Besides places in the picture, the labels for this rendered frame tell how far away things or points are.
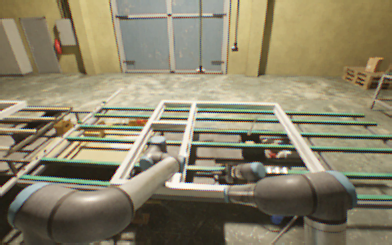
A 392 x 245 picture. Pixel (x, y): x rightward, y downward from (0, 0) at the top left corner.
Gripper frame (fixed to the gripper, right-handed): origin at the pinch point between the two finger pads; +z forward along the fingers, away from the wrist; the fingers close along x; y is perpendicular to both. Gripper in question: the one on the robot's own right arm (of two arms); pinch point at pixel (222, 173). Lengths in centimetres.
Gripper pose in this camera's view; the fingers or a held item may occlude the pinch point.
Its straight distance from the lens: 142.1
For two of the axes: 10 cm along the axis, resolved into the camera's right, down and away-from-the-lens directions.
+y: -8.3, -2.4, -5.0
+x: -0.6, 9.3, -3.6
